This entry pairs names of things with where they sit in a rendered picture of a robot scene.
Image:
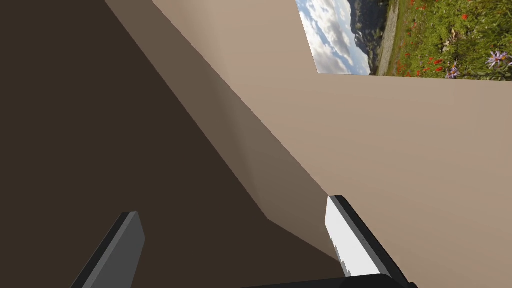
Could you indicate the window with meadow view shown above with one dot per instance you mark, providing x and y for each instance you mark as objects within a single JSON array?
[{"x": 404, "y": 36}]

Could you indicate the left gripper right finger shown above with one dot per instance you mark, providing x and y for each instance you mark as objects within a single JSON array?
[{"x": 356, "y": 244}]

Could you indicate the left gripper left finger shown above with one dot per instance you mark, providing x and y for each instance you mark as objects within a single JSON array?
[{"x": 116, "y": 256}]

